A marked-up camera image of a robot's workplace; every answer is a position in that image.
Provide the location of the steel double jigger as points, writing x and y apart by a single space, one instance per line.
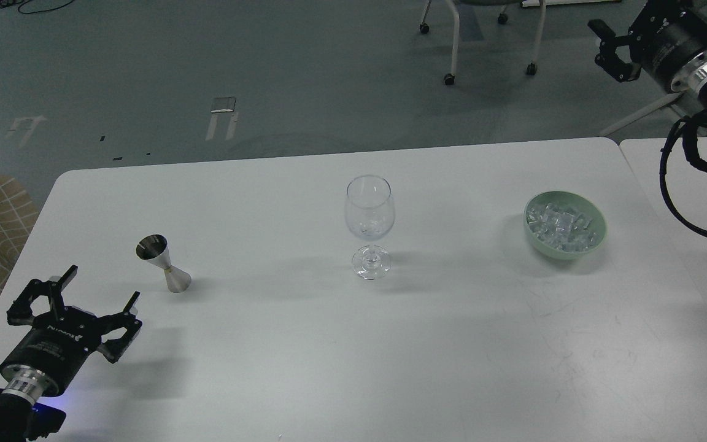
154 250

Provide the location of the clear wine glass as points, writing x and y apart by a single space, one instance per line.
370 214

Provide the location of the green bowl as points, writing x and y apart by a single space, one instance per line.
583 204

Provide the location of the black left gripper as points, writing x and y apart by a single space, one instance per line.
61 340

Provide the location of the white chair frame with casters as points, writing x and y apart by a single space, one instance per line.
467 32

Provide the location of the pile of ice cubes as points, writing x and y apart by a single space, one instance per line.
562 227

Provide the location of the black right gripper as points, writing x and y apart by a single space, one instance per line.
667 40

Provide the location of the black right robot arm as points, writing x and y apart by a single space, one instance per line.
691 132

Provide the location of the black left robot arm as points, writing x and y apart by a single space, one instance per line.
22 416

